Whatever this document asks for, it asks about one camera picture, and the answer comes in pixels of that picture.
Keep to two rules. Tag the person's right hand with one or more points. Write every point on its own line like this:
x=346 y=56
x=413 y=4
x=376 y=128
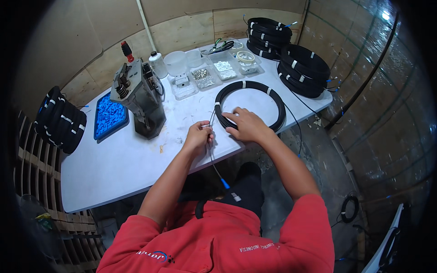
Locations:
x=251 y=126

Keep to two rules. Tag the person's left hand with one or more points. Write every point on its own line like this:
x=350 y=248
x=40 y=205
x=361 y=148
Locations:
x=196 y=138

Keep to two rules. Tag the clear tray with metal block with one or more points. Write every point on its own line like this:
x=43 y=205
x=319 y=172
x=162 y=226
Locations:
x=182 y=87

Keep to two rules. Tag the clear tray with tape roll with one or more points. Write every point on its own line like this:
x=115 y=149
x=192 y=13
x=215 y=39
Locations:
x=251 y=66

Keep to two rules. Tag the clear tray of metal parts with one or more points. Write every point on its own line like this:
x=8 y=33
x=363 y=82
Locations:
x=203 y=77

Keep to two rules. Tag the clear tray of white parts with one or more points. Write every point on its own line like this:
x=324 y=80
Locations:
x=223 y=68

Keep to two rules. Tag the person's legs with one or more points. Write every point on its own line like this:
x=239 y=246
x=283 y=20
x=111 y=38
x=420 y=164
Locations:
x=249 y=191

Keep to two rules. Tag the grey metal press machine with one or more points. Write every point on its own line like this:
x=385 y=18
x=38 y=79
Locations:
x=143 y=99

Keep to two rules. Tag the white tape roll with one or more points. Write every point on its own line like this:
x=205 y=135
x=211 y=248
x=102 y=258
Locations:
x=245 y=56

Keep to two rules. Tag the large round clear container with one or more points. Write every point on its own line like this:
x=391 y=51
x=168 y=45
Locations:
x=175 y=63

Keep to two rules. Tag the small round clear container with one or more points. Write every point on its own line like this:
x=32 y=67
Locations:
x=194 y=58

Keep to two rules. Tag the white plastic bottle black cap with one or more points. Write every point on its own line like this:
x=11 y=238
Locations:
x=158 y=64

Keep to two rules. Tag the blue tray of blue parts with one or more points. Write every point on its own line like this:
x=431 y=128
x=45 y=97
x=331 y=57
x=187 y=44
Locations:
x=109 y=116

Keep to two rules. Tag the person's body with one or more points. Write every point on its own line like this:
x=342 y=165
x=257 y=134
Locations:
x=222 y=242

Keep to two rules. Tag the wooden slatted rack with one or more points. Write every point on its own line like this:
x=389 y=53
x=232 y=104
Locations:
x=37 y=170

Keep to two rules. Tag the yellow green wrapper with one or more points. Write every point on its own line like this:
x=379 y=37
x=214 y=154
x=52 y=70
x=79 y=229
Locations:
x=44 y=221

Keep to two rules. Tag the white board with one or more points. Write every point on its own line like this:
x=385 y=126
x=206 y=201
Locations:
x=384 y=242

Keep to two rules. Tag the white wall pipe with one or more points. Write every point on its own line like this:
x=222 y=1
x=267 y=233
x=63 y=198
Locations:
x=146 y=25

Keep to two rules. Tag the black wall pipe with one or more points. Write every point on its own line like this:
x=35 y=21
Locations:
x=367 y=78

